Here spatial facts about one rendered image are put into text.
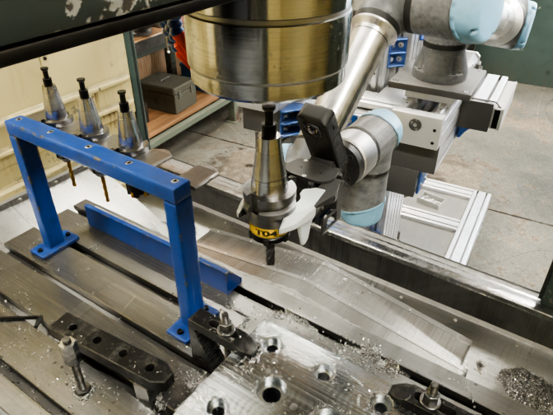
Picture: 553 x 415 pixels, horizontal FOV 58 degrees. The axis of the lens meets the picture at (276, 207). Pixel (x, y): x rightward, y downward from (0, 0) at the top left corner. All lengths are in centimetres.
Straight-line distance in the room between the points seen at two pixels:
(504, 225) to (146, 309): 235
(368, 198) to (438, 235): 167
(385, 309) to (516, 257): 161
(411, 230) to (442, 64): 120
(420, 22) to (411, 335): 72
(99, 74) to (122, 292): 78
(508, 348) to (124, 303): 92
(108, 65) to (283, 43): 129
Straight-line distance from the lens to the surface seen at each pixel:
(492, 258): 280
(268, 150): 55
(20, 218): 159
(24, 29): 20
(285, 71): 45
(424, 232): 250
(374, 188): 84
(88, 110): 102
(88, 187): 167
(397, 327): 130
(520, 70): 528
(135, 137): 95
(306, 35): 45
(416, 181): 151
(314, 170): 67
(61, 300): 116
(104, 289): 115
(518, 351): 141
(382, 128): 81
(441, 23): 101
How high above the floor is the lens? 165
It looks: 34 degrees down
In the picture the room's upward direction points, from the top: straight up
